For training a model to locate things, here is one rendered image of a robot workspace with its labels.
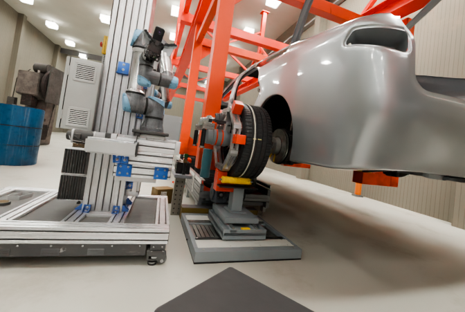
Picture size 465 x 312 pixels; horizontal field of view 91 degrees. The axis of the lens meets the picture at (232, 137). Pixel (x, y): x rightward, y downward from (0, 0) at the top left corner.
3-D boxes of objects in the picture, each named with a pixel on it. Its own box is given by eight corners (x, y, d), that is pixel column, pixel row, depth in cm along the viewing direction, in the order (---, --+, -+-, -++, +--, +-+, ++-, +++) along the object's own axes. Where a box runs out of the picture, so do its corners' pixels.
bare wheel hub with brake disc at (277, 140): (280, 169, 204) (293, 138, 193) (272, 169, 202) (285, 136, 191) (267, 153, 233) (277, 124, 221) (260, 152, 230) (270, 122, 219)
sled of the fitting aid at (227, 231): (265, 241, 181) (266, 228, 181) (222, 241, 170) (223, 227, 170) (242, 218, 228) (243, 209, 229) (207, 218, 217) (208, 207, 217)
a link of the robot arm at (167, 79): (168, 52, 166) (174, 95, 137) (152, 47, 161) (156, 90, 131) (173, 37, 159) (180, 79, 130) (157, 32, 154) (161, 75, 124)
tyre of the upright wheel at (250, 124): (257, 194, 192) (282, 122, 169) (230, 193, 185) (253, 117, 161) (236, 156, 250) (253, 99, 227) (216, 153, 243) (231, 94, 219)
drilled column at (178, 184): (180, 215, 239) (185, 175, 240) (170, 214, 236) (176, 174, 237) (178, 212, 248) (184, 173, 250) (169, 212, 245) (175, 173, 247)
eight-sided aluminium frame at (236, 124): (235, 174, 175) (244, 104, 177) (227, 173, 173) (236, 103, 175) (216, 165, 226) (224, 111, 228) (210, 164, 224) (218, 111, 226)
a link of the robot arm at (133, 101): (146, 114, 147) (158, 32, 149) (120, 110, 139) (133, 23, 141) (142, 115, 157) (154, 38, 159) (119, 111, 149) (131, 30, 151)
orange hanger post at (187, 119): (187, 155, 418) (205, 25, 427) (176, 153, 412) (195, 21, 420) (185, 153, 435) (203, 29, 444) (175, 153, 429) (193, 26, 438)
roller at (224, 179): (252, 185, 193) (253, 178, 193) (219, 183, 183) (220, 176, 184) (250, 184, 198) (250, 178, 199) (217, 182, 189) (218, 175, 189)
